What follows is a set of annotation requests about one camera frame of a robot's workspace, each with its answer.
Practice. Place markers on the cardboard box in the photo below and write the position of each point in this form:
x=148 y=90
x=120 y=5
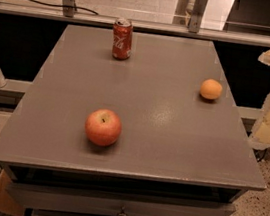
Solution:
x=7 y=204

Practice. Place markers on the grey drawer cabinet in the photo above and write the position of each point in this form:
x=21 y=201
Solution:
x=177 y=154

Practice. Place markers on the right metal railing post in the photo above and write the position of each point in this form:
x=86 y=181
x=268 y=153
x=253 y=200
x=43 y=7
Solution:
x=196 y=16

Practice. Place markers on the orange fruit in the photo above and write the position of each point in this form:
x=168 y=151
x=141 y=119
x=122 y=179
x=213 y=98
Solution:
x=211 y=89

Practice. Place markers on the upper drawer knob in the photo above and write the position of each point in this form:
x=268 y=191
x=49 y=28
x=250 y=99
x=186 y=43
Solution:
x=122 y=212

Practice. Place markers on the red cola can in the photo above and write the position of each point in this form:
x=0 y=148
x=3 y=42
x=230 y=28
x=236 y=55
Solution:
x=123 y=33

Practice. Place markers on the red apple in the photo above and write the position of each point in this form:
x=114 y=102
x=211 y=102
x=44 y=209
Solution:
x=103 y=127

